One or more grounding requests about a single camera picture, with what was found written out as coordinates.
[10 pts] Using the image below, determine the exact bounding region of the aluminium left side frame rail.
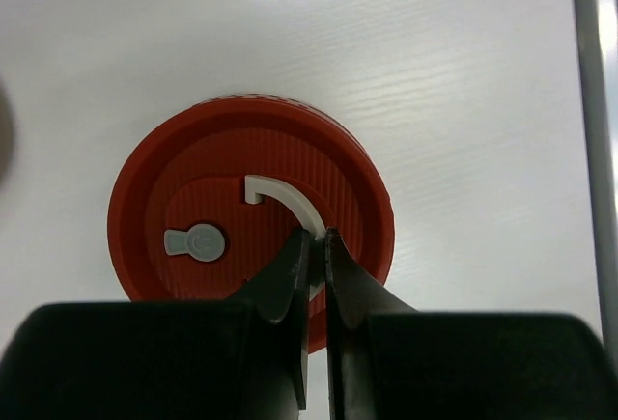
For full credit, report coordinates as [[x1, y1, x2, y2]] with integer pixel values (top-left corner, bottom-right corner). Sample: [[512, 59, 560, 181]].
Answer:
[[569, 0, 618, 349]]

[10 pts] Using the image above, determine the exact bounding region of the beige lunch box lid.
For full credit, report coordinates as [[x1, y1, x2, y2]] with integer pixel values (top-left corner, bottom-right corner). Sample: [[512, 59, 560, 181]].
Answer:
[[0, 80, 17, 185]]

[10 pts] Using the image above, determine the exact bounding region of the red lunch box lid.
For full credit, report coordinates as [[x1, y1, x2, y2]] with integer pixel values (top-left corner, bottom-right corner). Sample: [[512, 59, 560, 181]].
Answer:
[[106, 94, 397, 356]]

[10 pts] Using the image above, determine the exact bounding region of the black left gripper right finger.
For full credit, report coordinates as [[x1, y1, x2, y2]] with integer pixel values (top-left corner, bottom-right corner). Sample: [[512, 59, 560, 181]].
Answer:
[[324, 230, 616, 419]]

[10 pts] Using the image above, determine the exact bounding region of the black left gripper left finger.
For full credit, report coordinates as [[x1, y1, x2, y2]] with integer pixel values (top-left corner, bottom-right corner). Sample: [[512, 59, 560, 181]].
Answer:
[[1, 229, 312, 419]]

